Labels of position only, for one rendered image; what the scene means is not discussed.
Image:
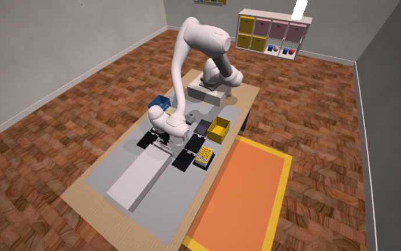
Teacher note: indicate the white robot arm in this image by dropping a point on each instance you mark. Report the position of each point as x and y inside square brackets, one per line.
[213, 42]

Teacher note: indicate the blue open bin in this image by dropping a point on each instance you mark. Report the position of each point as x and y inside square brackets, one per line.
[161, 101]

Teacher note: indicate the yellow open-top bin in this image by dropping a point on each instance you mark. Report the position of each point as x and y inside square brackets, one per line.
[218, 129]

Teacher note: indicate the black multi-well assay plate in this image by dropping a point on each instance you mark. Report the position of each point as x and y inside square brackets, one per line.
[148, 138]

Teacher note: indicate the grey bench mat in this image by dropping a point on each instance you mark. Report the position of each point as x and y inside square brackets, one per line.
[162, 209]

